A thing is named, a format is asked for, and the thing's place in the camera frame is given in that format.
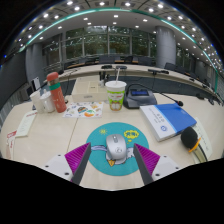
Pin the blue and white book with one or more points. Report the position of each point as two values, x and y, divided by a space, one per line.
170 120

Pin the white paper booklet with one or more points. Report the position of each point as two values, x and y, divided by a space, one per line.
26 123

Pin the silver grey computer mouse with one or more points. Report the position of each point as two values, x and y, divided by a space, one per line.
116 146

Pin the dark grey conference microphone unit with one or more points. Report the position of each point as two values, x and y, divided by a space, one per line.
140 98

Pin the dark office chairs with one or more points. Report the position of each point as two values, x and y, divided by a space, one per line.
145 60

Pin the green printed paper cup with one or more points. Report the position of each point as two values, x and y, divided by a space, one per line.
116 96

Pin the translucent white plastic cup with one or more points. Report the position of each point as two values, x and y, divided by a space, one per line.
36 101

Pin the round ceiling lights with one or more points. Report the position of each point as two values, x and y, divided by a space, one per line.
115 16

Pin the beige cardboard box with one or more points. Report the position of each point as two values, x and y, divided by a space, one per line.
88 90

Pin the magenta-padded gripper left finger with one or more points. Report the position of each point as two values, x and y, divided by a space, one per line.
76 159

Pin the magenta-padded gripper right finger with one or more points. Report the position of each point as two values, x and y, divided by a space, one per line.
147 159

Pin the colourful sticker sheet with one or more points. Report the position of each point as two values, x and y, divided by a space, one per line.
83 110

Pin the white lidded mug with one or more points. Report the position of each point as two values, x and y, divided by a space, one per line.
48 102

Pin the red bottle with green band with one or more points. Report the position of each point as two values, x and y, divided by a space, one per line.
57 95

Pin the round teal cartoon mouse pad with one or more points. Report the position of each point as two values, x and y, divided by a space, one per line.
100 140

